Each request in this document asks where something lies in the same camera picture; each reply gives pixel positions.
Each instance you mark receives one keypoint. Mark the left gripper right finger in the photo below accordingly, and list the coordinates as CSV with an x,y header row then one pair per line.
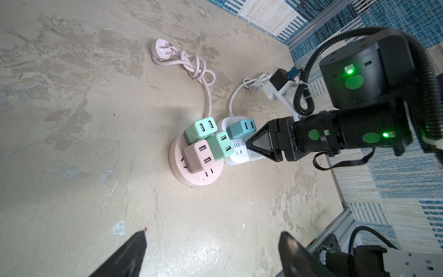
x,y
297,261

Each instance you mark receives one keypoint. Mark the pink round power strip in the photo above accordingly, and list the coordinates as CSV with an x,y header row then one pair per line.
x,y
181,171

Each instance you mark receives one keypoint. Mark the green plug adapter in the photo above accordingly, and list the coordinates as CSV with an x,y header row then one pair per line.
x,y
220,145
200,130

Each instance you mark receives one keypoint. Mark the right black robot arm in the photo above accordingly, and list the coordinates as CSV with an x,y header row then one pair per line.
x,y
372,87

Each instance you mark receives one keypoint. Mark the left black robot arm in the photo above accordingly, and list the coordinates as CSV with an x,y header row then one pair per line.
x,y
378,261

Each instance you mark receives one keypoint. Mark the pink plug adapter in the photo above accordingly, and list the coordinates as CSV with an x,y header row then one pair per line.
x,y
198,157

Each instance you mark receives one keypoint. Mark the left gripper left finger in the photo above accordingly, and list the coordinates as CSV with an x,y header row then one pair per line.
x,y
127,260

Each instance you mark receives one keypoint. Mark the white square power strip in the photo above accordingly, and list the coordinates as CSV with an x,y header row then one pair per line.
x,y
241,153

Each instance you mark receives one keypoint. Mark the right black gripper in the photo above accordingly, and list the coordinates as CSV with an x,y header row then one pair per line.
x,y
315,133

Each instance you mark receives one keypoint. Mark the aluminium mounting rail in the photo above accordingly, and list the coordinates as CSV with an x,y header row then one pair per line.
x,y
336,236

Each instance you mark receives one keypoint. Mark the teal plug adapter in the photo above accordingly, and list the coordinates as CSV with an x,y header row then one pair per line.
x,y
241,128

